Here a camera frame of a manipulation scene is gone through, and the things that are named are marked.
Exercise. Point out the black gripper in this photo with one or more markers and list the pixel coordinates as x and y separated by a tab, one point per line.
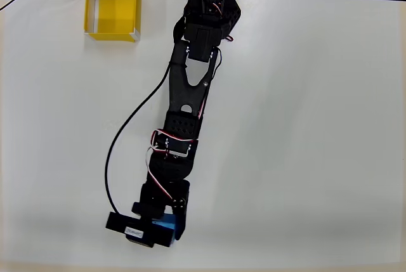
156	196

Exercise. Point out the blue cube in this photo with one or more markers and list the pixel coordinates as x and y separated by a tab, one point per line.
166	224

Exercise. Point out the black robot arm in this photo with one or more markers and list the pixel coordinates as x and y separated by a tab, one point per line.
187	94

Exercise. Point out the yellow open box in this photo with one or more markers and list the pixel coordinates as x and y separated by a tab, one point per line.
115	15

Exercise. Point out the black webcam with white label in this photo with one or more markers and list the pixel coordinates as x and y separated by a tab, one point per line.
133	229

